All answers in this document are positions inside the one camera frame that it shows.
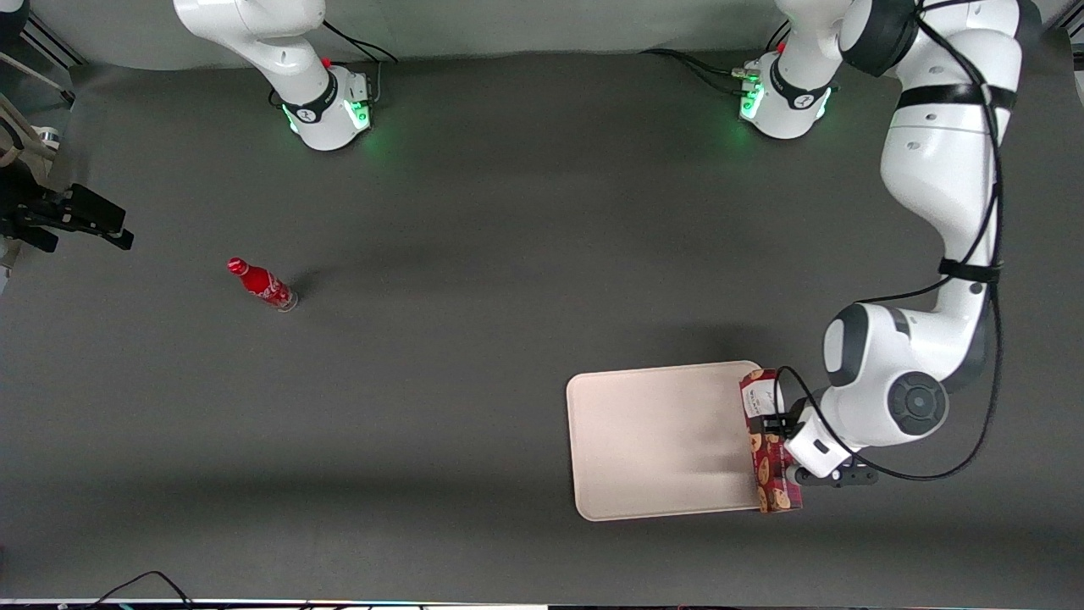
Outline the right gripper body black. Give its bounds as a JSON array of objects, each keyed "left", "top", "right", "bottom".
[{"left": 0, "top": 165, "right": 70, "bottom": 253}]

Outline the red cookie box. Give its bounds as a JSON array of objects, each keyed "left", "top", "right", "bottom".
[{"left": 738, "top": 368, "right": 805, "bottom": 515}]

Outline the beige rectangular tray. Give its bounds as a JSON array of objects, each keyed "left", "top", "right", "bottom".
[{"left": 566, "top": 361, "right": 763, "bottom": 522}]

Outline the red cola bottle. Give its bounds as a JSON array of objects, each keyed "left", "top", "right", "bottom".
[{"left": 226, "top": 258, "right": 300, "bottom": 313}]

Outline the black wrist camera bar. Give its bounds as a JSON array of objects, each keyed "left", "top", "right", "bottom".
[{"left": 813, "top": 464, "right": 879, "bottom": 489}]

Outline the metal stand frame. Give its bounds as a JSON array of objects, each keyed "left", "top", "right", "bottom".
[{"left": 0, "top": 12, "right": 87, "bottom": 109}]

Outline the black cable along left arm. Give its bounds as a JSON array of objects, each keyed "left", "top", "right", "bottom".
[{"left": 774, "top": 0, "right": 1006, "bottom": 483}]

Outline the black cable at right arm base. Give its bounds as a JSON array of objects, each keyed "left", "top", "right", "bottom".
[{"left": 269, "top": 20, "right": 399, "bottom": 109}]

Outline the black cable at arm base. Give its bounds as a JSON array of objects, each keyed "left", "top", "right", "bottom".
[
  {"left": 639, "top": 29, "right": 793, "bottom": 96},
  {"left": 269, "top": 20, "right": 399, "bottom": 109}
]

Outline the black cable at table edge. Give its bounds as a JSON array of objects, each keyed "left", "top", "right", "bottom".
[{"left": 85, "top": 571, "right": 197, "bottom": 610}]

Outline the black cable at left arm base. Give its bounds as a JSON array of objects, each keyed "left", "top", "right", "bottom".
[{"left": 639, "top": 29, "right": 793, "bottom": 96}]

